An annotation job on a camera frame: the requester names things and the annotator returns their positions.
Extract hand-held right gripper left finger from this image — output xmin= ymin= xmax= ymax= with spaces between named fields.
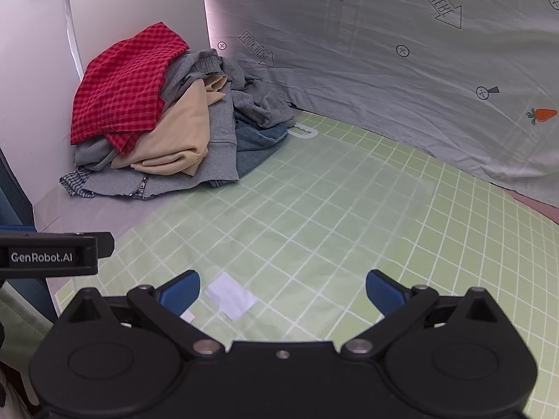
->
xmin=57 ymin=270 xmax=225 ymax=361

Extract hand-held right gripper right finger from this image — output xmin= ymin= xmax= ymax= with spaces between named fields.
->
xmin=340 ymin=270 xmax=511 ymax=361

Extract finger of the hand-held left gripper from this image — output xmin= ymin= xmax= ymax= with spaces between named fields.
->
xmin=95 ymin=233 xmax=115 ymax=263

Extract red checked cloth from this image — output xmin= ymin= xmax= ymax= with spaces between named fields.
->
xmin=70 ymin=22 xmax=190 ymax=154

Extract green cloth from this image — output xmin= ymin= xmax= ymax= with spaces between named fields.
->
xmin=0 ymin=281 xmax=55 ymax=359

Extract dark teal object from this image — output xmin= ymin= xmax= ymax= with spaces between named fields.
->
xmin=0 ymin=150 xmax=36 ymax=230

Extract blue checked shirt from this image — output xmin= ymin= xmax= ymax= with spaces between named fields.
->
xmin=59 ymin=168 xmax=149 ymax=200

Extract green grid mat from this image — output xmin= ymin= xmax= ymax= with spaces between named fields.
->
xmin=55 ymin=111 xmax=559 ymax=419

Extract translucent folding board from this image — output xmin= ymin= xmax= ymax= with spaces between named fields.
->
xmin=109 ymin=113 xmax=435 ymax=341

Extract beige garment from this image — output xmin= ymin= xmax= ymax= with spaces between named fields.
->
xmin=111 ymin=74 xmax=230 ymax=177

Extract grey zip jacket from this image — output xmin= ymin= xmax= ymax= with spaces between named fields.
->
xmin=74 ymin=91 xmax=241 ymax=200

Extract blue denim jeans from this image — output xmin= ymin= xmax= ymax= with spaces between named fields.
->
xmin=233 ymin=121 xmax=290 ymax=181

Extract pink sheet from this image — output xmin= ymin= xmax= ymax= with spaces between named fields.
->
xmin=502 ymin=188 xmax=559 ymax=226

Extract grey knit sweater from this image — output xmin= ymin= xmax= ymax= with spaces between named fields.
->
xmin=161 ymin=48 xmax=298 ymax=131

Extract grey printed sheet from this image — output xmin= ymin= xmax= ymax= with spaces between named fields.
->
xmin=201 ymin=0 xmax=559 ymax=209

